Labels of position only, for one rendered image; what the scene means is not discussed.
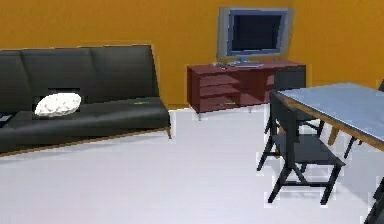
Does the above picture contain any dark red television stand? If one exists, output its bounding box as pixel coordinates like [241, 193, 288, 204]
[186, 60, 307, 122]

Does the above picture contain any black sofa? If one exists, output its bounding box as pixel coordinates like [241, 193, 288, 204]
[0, 44, 173, 157]

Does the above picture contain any grey television set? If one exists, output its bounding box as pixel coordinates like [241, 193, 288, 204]
[216, 6, 296, 69]

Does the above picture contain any white pillow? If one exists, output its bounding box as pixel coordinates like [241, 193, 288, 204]
[34, 92, 83, 118]

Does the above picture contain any grey top wooden table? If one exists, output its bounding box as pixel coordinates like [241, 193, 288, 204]
[276, 82, 384, 153]

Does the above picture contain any dark flat object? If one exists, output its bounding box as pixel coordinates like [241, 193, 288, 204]
[0, 113, 15, 129]

